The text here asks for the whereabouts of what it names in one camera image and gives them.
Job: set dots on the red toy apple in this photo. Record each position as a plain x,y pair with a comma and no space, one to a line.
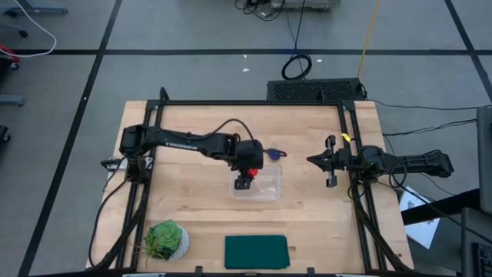
252,173

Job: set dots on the green folded cloth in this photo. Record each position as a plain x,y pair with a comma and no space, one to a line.
257,252

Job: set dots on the black aluminium table frame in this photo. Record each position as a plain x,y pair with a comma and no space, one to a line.
250,102

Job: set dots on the grey desk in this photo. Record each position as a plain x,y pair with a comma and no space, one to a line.
476,231

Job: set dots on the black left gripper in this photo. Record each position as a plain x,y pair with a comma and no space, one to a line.
250,154

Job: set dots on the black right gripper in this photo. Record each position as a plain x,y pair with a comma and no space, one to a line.
342,159

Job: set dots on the clear plastic tub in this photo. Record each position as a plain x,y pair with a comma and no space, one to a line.
269,188

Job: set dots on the grey equipment box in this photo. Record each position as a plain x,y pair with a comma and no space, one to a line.
303,4

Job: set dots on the black perforated computer case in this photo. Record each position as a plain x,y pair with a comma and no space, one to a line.
307,90

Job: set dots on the black table clamp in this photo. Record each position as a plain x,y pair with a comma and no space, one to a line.
310,272
198,271

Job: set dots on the black keyboard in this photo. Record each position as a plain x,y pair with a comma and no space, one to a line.
483,261

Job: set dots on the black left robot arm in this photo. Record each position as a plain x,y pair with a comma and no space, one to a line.
173,139

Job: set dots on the succulent in white patterned pot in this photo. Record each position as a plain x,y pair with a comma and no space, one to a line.
165,240

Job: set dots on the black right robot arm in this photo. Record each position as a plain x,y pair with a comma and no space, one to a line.
415,161

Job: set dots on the white printed paper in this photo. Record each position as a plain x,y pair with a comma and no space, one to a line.
421,227

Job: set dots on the grey monitor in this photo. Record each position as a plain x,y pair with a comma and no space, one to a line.
485,154

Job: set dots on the purple toy grapes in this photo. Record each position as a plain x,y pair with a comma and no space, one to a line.
273,154

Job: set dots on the black frame corner bracket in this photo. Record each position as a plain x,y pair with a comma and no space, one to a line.
164,95

